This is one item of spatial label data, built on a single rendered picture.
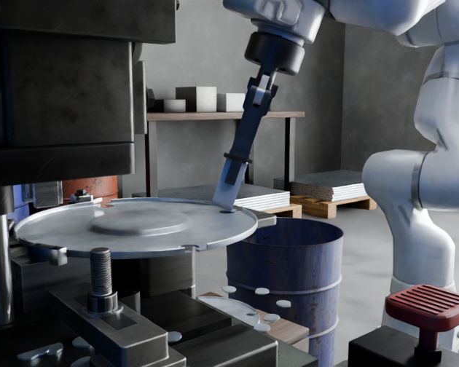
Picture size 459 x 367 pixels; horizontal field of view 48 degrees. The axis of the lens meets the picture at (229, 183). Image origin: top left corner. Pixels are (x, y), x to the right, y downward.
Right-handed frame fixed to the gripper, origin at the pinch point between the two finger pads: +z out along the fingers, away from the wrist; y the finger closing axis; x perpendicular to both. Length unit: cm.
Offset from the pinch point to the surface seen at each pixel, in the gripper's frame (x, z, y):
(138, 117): 11.5, -5.9, -14.4
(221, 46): 57, -48, 417
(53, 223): 18.8, 10.5, -9.5
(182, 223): 3.6, 4.7, -10.6
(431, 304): -20.2, -0.4, -27.3
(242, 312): -13, 42, 61
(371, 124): -115, -29, 509
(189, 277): 0.6, 11.2, -9.8
